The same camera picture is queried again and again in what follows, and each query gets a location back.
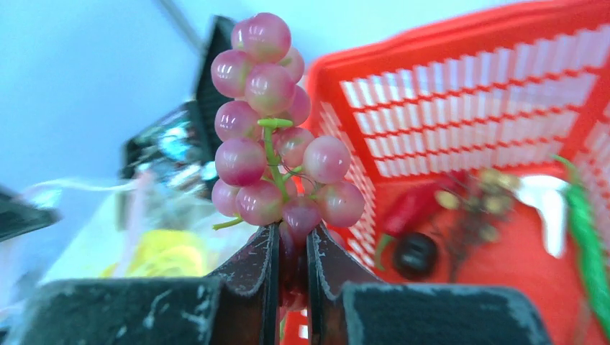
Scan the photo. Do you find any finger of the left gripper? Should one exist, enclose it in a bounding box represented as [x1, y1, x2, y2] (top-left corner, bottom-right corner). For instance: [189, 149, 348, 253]
[1, 188, 60, 242]

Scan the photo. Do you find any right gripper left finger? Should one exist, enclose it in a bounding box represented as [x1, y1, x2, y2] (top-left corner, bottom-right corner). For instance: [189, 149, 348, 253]
[204, 224, 280, 345]

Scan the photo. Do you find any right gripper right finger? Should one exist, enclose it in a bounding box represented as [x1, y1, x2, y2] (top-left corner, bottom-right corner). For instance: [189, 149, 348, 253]
[306, 224, 381, 345]

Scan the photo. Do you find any yellow toy cabbage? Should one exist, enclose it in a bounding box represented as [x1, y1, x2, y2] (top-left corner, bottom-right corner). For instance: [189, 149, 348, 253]
[123, 229, 211, 277]

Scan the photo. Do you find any clear zip top bag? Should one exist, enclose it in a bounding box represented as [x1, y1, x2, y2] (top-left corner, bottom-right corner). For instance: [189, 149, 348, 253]
[1, 174, 256, 328]

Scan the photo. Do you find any red toy grape bunch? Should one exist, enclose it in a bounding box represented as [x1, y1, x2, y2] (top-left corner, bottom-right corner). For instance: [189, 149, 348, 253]
[211, 12, 365, 311]

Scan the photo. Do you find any red plastic basket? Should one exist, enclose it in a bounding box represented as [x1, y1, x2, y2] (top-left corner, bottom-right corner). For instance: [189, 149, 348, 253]
[307, 1, 609, 270]

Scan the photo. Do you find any dark purple toy fruit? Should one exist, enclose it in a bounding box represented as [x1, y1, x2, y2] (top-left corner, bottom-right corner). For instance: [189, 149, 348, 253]
[393, 233, 439, 281]

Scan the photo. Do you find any red toy chili pepper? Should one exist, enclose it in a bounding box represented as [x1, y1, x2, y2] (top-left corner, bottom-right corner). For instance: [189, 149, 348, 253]
[374, 170, 469, 271]

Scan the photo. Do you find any black poker chip case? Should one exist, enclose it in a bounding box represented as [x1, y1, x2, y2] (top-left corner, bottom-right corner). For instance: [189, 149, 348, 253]
[118, 16, 235, 199]

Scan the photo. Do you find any brown toy grape bunch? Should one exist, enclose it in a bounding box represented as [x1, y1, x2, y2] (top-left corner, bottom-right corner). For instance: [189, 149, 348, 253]
[430, 168, 521, 283]

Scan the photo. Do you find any green toy chili pepper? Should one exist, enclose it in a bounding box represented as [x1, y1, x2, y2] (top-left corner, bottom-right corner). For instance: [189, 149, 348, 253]
[553, 155, 609, 338]

